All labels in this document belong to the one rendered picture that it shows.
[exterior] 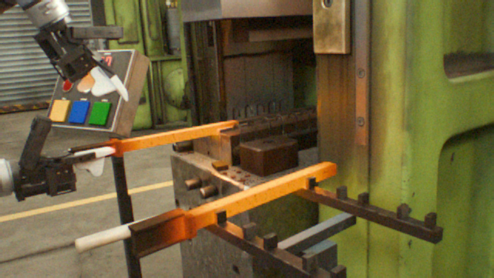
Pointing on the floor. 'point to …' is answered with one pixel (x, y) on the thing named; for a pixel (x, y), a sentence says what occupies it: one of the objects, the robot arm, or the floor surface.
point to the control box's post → (124, 211)
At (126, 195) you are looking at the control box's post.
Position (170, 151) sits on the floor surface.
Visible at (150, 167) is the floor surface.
